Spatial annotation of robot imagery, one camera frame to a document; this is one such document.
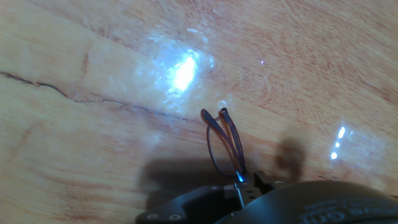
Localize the brown thin-framed glasses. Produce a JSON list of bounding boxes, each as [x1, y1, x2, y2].
[[200, 108, 248, 182]]

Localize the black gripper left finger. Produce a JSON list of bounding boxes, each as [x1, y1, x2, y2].
[[135, 182, 261, 224]]

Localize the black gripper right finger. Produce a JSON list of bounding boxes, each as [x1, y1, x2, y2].
[[253, 170, 285, 195]]

